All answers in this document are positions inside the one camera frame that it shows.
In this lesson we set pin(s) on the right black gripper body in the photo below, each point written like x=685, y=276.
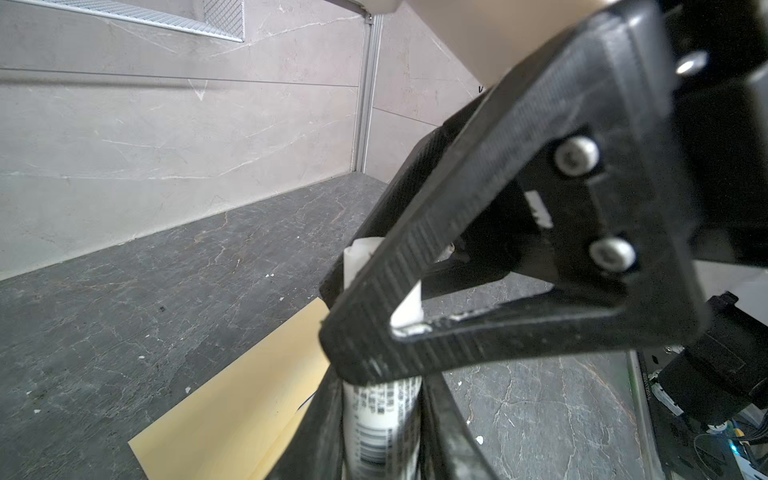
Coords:
x=718, y=130

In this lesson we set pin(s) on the white glue stick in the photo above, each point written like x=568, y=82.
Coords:
x=381, y=423

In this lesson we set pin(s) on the tan paper envelope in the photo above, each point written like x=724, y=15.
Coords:
x=239, y=423

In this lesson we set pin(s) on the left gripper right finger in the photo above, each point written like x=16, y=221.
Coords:
x=447, y=448

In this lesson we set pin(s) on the white wire mesh basket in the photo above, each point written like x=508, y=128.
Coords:
x=224, y=20

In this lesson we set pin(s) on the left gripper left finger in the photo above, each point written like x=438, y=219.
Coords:
x=316, y=450

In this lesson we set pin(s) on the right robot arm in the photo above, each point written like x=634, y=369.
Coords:
x=714, y=360

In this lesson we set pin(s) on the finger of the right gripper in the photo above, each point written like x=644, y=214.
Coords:
x=551, y=216
x=459, y=185

